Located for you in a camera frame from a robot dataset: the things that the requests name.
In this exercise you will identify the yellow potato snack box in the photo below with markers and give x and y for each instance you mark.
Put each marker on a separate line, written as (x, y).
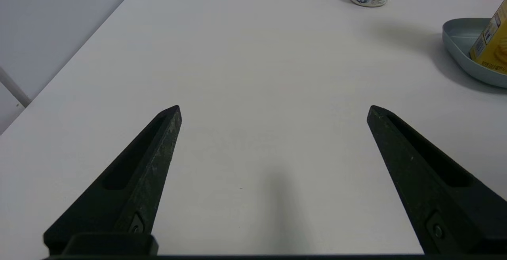
(495, 46)

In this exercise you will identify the white metal post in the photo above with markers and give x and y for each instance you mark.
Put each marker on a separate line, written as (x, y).
(14, 87)

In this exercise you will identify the grey square dish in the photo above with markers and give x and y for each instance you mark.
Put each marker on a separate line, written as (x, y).
(459, 50)

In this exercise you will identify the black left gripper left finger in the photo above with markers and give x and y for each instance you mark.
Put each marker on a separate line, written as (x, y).
(134, 184)

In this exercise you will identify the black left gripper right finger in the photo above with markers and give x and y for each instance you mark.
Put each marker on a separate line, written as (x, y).
(420, 180)

